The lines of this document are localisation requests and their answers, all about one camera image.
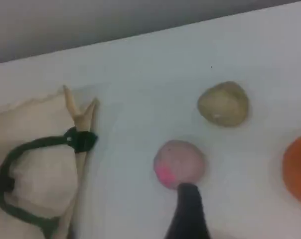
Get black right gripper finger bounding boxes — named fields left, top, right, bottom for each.
left=164, top=182, right=211, bottom=239

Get cream canvas bag green handles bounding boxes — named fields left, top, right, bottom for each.
left=0, top=84, right=99, bottom=239

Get orange fruit with stem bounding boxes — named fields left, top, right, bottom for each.
left=282, top=132, right=301, bottom=207

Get pink peach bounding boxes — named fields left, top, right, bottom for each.
left=153, top=139, right=206, bottom=191

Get brownish green round fruit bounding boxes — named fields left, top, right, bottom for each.
left=196, top=81, right=250, bottom=128

